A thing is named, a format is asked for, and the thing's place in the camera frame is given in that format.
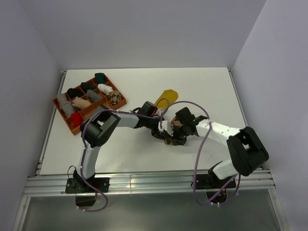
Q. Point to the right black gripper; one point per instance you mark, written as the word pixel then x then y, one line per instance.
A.
pixel 176 140

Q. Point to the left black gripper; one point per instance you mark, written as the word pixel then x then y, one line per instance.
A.
pixel 158 134

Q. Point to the orange argyle sock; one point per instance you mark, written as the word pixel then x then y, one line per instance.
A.
pixel 178 138

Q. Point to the yellow sock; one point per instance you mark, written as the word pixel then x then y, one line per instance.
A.
pixel 167 98

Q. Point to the brown argyle sock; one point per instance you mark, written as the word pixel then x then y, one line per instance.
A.
pixel 114 97

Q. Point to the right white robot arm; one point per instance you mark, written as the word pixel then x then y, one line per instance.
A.
pixel 246 151

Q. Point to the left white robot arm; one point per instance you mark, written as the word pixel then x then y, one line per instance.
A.
pixel 98 128

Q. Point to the white rolled sock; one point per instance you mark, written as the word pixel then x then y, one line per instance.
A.
pixel 105 88

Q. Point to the grey rolled sock middle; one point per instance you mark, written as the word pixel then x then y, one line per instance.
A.
pixel 93 96

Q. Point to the dark green rolled sock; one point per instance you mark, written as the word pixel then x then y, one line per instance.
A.
pixel 100 78

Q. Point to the black rolled sock upper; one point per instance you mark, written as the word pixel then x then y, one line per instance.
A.
pixel 85 86

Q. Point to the black rolled sock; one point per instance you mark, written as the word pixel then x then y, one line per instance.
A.
pixel 85 86
pixel 72 93

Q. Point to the beige rolled sock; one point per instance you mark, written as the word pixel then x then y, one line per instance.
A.
pixel 80 103

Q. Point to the red rolled sock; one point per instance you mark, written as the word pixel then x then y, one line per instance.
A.
pixel 77 119

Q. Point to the orange compartment tray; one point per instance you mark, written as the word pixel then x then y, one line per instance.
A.
pixel 86 112

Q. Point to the black rolled sock left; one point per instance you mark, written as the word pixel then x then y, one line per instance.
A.
pixel 72 93

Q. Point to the dark grey rolled sock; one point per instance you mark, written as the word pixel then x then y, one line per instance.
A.
pixel 68 109

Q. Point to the light grey rolled sock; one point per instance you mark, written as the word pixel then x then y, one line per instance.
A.
pixel 62 99

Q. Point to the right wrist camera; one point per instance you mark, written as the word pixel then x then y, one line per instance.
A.
pixel 165 126

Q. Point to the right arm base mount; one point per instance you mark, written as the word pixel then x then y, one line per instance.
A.
pixel 211 182

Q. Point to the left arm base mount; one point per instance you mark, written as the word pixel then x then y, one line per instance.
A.
pixel 85 196

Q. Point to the aluminium rail frame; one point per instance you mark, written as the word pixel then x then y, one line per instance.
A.
pixel 150 182

